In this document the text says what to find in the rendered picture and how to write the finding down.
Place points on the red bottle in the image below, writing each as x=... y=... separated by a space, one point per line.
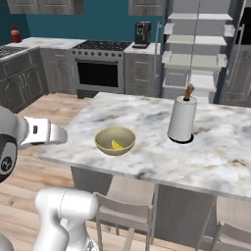
x=15 y=35

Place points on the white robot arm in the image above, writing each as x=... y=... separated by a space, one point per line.
x=62 y=209

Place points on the black coffee machine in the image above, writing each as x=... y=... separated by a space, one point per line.
x=142 y=32

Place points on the yellow lemon wedge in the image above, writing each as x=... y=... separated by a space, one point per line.
x=117 y=145

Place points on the grey drawer cabinet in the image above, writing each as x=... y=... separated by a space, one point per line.
x=141 y=73

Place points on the open fridge with white shelves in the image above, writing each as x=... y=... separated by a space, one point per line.
x=196 y=62

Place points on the white paper towel roll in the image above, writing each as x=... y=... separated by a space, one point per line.
x=181 y=119

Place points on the olive green bowl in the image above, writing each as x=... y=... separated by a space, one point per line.
x=106 y=135

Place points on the beige bar stool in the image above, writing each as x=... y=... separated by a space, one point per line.
x=125 y=202
x=230 y=228

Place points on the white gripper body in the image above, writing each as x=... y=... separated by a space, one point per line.
x=59 y=134

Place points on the grey dining counter base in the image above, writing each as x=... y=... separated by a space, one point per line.
x=179 y=212

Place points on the grey base cabinet run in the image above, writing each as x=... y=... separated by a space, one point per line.
x=29 y=78

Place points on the grey wall cabinet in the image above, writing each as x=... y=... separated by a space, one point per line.
x=145 y=6
x=45 y=6

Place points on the steel range with oven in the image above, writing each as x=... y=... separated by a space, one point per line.
x=98 y=72

